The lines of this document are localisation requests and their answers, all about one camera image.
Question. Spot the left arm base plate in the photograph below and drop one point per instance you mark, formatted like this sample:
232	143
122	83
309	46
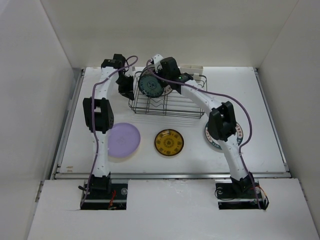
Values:
102	200

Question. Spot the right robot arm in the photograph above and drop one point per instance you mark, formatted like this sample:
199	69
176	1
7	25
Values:
221	124

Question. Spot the wire dish rack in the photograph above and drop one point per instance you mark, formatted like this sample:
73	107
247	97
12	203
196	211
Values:
173	104

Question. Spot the white plate blue rim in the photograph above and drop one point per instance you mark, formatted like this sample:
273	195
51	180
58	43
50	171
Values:
214	143

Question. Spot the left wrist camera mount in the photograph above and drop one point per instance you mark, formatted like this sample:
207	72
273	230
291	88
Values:
129	72

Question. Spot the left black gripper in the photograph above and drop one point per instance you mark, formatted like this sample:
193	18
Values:
128	92

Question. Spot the grey rimmed patterned plate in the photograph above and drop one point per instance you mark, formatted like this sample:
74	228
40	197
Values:
167	89

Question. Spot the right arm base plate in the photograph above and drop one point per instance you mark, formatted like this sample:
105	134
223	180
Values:
228	199

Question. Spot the white utensil holder cup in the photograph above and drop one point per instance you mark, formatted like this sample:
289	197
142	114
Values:
194	70

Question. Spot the teal blue patterned plate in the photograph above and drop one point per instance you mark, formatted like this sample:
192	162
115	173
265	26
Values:
149	86

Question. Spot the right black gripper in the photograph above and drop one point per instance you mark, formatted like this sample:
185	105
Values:
160	71

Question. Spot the purple plastic plate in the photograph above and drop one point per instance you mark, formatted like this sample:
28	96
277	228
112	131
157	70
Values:
123	140

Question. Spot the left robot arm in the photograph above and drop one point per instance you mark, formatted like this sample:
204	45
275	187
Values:
99	116

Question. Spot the small yellow patterned plate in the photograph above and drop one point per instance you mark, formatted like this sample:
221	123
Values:
169	142

